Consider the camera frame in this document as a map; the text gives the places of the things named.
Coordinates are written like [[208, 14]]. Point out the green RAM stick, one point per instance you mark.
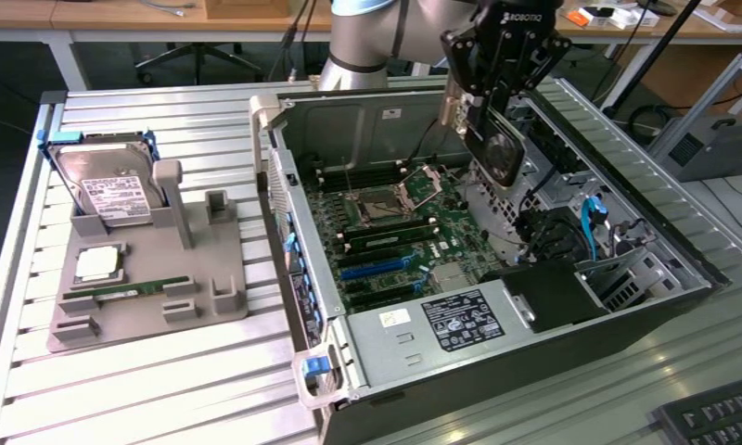
[[130, 289]]

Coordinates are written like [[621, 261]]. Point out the black expansion slot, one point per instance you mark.
[[367, 260], [386, 303], [381, 293]]

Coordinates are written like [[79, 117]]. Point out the black keyboard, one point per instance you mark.
[[717, 417]]

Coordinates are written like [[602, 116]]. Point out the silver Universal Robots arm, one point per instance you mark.
[[359, 41]]

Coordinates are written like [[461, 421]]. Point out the black open PC case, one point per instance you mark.
[[532, 371]]

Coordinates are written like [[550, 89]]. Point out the CPU socket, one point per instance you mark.
[[381, 206]]

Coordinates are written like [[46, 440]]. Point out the wooden desk white frame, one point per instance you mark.
[[99, 18], [594, 34]]

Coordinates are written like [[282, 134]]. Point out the hard disk with blue bracket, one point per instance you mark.
[[99, 171]]

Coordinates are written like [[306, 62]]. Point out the blue case latch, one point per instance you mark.
[[314, 366]]

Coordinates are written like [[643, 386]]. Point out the thin socket locking lever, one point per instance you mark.
[[349, 178]]

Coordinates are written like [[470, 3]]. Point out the graphics card with black cooler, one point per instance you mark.
[[501, 148]]

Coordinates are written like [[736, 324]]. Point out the silver chipset heatsink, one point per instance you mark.
[[452, 278]]

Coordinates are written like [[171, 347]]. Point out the silver CPU chip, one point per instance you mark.
[[99, 264]]

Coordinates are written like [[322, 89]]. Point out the black labelled RAM stick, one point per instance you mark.
[[386, 241]]

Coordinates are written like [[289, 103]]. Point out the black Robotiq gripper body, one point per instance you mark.
[[513, 32]]

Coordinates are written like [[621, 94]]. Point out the tall silver disk bay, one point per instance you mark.
[[569, 183]]

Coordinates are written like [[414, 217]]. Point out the grey plastic parts rack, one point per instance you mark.
[[155, 259]]

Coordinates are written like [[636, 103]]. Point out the aluminium profile frame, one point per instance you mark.
[[715, 88]]

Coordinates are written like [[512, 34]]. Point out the low silver disk bay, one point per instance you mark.
[[644, 273]]

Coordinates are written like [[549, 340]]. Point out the black office chair base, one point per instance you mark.
[[200, 55]]

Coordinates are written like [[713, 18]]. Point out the black RAM slot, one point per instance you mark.
[[383, 225], [386, 232], [359, 170], [362, 181]]

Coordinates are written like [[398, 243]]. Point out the black plastic shroud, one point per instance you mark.
[[550, 296]]

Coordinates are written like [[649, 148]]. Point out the green motherboard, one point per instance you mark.
[[464, 232]]

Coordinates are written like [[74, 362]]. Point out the small black device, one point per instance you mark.
[[597, 11]]

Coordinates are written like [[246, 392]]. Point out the grey power supply unit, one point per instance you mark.
[[395, 357]]

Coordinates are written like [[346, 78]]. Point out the small white box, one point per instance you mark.
[[640, 18]]

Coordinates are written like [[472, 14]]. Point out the black tripod pole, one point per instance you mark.
[[656, 52]]

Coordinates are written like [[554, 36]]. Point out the small orange box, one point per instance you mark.
[[578, 18]]

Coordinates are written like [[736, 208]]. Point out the brown wooden box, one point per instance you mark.
[[241, 9]]

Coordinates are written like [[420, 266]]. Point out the metal socket cover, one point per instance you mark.
[[424, 185]]

